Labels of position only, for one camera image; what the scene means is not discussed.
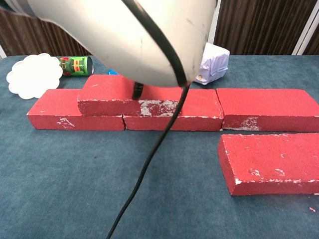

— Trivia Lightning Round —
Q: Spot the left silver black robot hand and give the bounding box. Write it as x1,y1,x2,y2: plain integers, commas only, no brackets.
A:
131,81,145,101

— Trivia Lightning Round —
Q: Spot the red brick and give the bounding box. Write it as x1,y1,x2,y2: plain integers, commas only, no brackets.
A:
77,74,185,117
26,89,126,131
216,88,319,132
217,132,319,196
123,89,224,131

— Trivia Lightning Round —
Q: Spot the green printed can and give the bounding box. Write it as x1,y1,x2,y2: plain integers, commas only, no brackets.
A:
59,56,95,77

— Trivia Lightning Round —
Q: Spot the white tissue pack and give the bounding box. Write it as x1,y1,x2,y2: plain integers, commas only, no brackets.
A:
194,42,230,86

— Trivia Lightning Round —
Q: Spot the white flower-shaped palette plate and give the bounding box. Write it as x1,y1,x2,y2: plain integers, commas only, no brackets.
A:
6,53,63,100

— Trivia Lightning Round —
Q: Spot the brown slatted partition screen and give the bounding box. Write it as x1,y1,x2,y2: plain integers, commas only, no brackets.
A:
0,0,319,59

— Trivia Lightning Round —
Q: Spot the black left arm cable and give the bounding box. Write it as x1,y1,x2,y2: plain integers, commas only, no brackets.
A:
106,0,192,239

